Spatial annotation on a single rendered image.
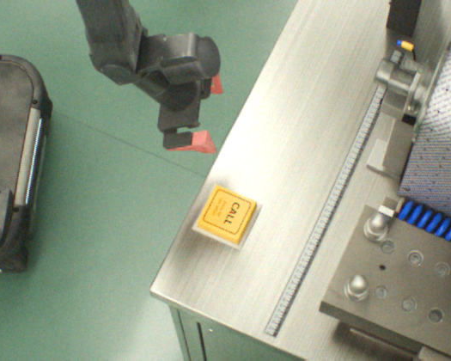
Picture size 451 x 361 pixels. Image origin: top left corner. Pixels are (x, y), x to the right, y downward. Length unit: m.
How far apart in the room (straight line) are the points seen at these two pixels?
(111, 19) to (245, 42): 1.56
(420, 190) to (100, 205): 1.29
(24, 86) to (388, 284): 1.30
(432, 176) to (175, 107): 0.37
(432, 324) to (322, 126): 0.42
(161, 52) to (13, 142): 1.16
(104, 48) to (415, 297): 0.57
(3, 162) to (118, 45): 1.19
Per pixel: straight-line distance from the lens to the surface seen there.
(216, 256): 1.66
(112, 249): 2.63
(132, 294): 2.59
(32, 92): 2.56
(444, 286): 1.54
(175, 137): 1.51
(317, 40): 1.82
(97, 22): 1.31
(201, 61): 1.39
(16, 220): 2.43
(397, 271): 1.53
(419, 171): 1.48
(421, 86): 1.36
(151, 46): 1.41
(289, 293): 1.64
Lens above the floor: 2.48
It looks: 68 degrees down
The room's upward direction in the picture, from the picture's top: 2 degrees counter-clockwise
